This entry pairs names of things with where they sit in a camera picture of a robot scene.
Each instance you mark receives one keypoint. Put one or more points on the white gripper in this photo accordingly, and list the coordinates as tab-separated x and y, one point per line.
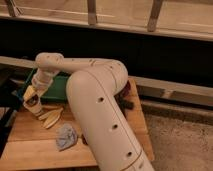
41	81

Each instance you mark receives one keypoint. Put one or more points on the white paper cup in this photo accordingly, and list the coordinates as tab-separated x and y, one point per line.
37	110

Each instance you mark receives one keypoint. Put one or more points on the small metal cup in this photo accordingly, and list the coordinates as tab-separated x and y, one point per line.
35	101

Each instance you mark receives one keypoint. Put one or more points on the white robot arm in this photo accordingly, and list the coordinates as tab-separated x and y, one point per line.
91	90

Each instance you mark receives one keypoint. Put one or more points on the green plastic tray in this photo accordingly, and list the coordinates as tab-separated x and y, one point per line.
56	92

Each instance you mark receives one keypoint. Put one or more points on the black side stand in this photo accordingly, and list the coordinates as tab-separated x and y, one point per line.
7	100

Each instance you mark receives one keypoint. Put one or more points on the wooden table board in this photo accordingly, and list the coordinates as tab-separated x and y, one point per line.
32	147

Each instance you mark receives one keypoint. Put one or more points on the crumpled blue cloth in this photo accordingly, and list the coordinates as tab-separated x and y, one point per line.
67	137

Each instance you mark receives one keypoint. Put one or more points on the dark grape bunch toy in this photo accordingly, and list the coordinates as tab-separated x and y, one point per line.
84	140

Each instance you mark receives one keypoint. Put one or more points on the dark red bowl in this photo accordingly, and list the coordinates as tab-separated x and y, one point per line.
126	90

